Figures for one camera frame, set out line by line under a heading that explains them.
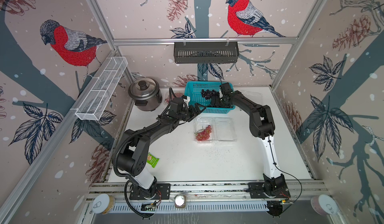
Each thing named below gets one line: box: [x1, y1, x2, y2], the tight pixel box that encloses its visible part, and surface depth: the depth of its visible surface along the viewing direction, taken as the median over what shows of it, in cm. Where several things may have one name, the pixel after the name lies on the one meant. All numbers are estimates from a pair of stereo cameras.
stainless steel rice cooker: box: [128, 77, 163, 112], surface depth 99 cm
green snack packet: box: [146, 152, 160, 168], surface depth 85 cm
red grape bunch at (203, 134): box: [194, 125, 212, 141], surface depth 92 cm
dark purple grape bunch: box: [201, 89, 220, 100], surface depth 113 cm
